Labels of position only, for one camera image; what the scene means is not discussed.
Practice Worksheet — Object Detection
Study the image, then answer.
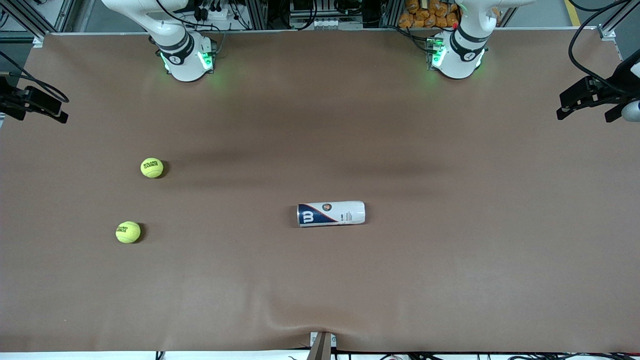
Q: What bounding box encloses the yellow tennis ball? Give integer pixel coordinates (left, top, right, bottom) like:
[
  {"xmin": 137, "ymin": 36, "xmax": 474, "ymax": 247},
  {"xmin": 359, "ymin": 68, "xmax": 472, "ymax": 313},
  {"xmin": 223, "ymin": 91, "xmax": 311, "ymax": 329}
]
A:
[
  {"xmin": 140, "ymin": 157, "xmax": 164, "ymax": 179},
  {"xmin": 115, "ymin": 221, "xmax": 141, "ymax": 244}
]

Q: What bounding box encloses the white blue tennis ball can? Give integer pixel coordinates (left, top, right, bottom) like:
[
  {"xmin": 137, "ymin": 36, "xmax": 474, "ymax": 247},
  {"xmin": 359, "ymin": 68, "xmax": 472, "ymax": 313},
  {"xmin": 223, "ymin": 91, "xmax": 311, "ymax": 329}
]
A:
[{"xmin": 297, "ymin": 200, "xmax": 366, "ymax": 228}]

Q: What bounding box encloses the orange objects pile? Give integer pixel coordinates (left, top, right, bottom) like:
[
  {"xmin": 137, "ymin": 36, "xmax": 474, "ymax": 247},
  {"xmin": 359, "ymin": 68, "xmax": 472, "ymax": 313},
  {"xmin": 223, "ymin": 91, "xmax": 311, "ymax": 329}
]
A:
[{"xmin": 397, "ymin": 0, "xmax": 462, "ymax": 29}]

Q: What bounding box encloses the white power strip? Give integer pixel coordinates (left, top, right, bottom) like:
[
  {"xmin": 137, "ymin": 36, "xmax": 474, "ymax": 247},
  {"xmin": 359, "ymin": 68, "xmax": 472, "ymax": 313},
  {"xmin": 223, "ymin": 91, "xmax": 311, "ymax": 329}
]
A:
[{"xmin": 192, "ymin": 6, "xmax": 237, "ymax": 22}]

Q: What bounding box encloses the brown table mat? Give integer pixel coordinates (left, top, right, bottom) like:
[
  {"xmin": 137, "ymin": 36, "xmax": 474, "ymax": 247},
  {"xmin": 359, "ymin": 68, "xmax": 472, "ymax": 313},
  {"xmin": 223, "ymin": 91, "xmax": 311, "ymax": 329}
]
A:
[{"xmin": 0, "ymin": 27, "xmax": 640, "ymax": 354}]

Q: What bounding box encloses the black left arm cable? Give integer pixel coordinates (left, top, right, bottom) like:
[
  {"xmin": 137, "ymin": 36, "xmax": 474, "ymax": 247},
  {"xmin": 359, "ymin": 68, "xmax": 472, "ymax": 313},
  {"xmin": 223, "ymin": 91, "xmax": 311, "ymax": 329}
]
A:
[{"xmin": 568, "ymin": 0, "xmax": 640, "ymax": 96}]

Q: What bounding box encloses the aluminium frame strut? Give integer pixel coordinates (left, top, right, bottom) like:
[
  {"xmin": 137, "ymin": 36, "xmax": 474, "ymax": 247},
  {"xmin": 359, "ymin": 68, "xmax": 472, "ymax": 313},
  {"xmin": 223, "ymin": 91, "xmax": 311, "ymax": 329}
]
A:
[
  {"xmin": 0, "ymin": 0, "xmax": 47, "ymax": 48},
  {"xmin": 597, "ymin": 0, "xmax": 640, "ymax": 42}
]

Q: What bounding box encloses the aluminium frame post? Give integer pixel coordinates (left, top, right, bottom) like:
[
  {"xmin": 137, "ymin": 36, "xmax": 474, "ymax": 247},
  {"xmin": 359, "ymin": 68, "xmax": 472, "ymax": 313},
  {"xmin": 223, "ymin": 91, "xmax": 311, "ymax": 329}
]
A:
[
  {"xmin": 248, "ymin": 0, "xmax": 268, "ymax": 30},
  {"xmin": 381, "ymin": 0, "xmax": 403, "ymax": 28}
]

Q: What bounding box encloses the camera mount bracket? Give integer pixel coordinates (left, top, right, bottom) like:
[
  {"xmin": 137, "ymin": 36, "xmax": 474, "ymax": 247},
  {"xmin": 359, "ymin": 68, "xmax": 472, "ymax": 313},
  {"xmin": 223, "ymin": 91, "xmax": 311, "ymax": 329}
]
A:
[{"xmin": 308, "ymin": 331, "xmax": 337, "ymax": 360}]

